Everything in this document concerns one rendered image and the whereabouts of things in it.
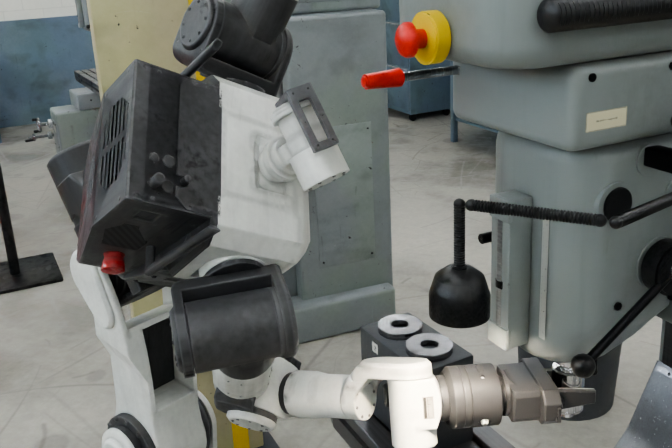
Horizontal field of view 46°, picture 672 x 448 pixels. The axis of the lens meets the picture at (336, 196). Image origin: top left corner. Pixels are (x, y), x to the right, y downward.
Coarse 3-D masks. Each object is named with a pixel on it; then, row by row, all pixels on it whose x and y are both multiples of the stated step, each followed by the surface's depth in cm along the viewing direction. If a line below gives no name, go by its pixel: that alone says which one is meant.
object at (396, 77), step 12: (384, 72) 98; (396, 72) 99; (408, 72) 100; (420, 72) 101; (432, 72) 102; (444, 72) 102; (456, 72) 103; (372, 84) 98; (384, 84) 98; (396, 84) 99
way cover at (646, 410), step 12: (660, 372) 146; (648, 384) 147; (660, 384) 145; (648, 396) 147; (660, 396) 145; (636, 408) 148; (648, 408) 146; (660, 408) 144; (636, 420) 148; (648, 420) 146; (660, 420) 144; (624, 432) 149; (636, 432) 147; (648, 432) 145; (660, 432) 143; (624, 444) 147; (636, 444) 146; (648, 444) 144; (660, 444) 142
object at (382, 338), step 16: (384, 320) 159; (400, 320) 159; (416, 320) 159; (368, 336) 158; (384, 336) 155; (400, 336) 153; (416, 336) 152; (432, 336) 152; (368, 352) 159; (384, 352) 153; (400, 352) 149; (416, 352) 146; (432, 352) 146; (448, 352) 146; (464, 352) 148; (432, 368) 143; (384, 416) 158; (448, 432) 149; (464, 432) 151
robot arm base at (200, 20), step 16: (208, 0) 111; (192, 16) 113; (208, 16) 110; (224, 16) 110; (192, 32) 112; (208, 32) 110; (288, 32) 120; (176, 48) 116; (192, 48) 112; (288, 48) 118; (208, 64) 111; (224, 64) 112; (288, 64) 119; (256, 80) 116; (272, 80) 119
